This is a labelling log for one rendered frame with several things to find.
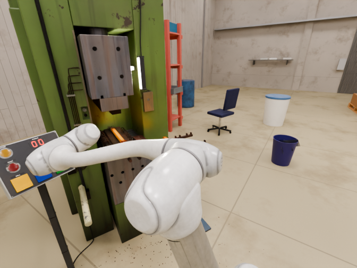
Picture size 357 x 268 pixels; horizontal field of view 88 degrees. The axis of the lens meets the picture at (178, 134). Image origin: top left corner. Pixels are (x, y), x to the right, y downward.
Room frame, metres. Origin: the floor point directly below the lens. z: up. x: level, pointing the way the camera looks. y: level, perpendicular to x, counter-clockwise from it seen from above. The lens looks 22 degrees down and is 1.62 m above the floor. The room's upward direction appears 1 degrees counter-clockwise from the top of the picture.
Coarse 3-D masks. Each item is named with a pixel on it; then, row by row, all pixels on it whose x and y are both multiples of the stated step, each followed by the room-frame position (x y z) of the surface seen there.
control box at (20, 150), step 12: (48, 132) 1.08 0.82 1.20; (12, 144) 0.92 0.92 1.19; (24, 144) 0.96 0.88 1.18; (0, 156) 0.85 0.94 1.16; (12, 156) 0.88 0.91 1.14; (24, 156) 0.92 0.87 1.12; (0, 168) 0.82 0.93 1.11; (24, 168) 0.88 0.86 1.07; (72, 168) 1.03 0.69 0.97; (0, 180) 0.79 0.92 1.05; (36, 180) 0.87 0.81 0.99; (48, 180) 0.90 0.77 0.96; (12, 192) 0.78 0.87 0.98; (24, 192) 0.80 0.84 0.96
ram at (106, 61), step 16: (80, 48) 1.33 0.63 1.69; (96, 48) 1.31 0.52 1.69; (112, 48) 1.36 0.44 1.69; (128, 48) 1.42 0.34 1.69; (96, 64) 1.30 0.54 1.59; (112, 64) 1.35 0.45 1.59; (128, 64) 1.41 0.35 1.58; (96, 80) 1.29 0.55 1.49; (112, 80) 1.35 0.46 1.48; (128, 80) 1.40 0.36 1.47; (96, 96) 1.28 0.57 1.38; (112, 96) 1.34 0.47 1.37
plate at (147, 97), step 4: (144, 92) 1.60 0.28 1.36; (148, 92) 1.61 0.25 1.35; (152, 92) 1.63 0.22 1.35; (144, 96) 1.59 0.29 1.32; (148, 96) 1.61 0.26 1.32; (152, 96) 1.63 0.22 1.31; (144, 100) 1.59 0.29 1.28; (148, 100) 1.62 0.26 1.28; (152, 100) 1.63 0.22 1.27; (144, 104) 1.59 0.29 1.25; (148, 104) 1.61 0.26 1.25; (152, 104) 1.63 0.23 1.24; (144, 108) 1.59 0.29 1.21; (148, 108) 1.60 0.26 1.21; (152, 108) 1.62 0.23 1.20
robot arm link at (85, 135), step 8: (80, 128) 0.74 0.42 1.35; (88, 128) 0.74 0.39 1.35; (96, 128) 0.77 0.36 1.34; (64, 136) 0.71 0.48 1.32; (72, 136) 0.72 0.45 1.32; (80, 136) 0.72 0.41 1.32; (88, 136) 0.72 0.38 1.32; (96, 136) 0.74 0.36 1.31; (80, 144) 0.72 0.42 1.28; (88, 144) 0.73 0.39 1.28
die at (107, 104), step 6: (120, 96) 1.37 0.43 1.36; (126, 96) 1.39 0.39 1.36; (96, 102) 1.45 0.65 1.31; (102, 102) 1.30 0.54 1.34; (108, 102) 1.32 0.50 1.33; (114, 102) 1.34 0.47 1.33; (120, 102) 1.36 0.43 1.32; (126, 102) 1.39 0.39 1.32; (102, 108) 1.29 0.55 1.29; (108, 108) 1.32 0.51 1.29; (114, 108) 1.34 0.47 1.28; (120, 108) 1.36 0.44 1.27
